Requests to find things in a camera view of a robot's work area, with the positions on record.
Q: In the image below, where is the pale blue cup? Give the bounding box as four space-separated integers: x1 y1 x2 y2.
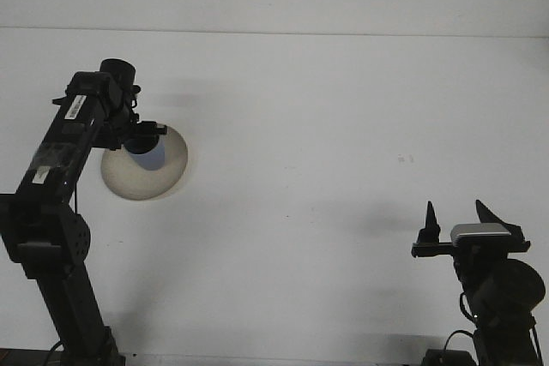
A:
126 138 166 171

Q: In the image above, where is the pale round plate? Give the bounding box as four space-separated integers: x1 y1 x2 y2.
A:
100 124 189 201

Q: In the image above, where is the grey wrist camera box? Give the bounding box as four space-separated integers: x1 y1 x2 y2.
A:
449 222 515 252

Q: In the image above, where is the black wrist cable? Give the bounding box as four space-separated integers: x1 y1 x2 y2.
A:
458 291 477 320

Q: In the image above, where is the thin black base cable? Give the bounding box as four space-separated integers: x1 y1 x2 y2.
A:
442 329 475 354
46 339 65 366

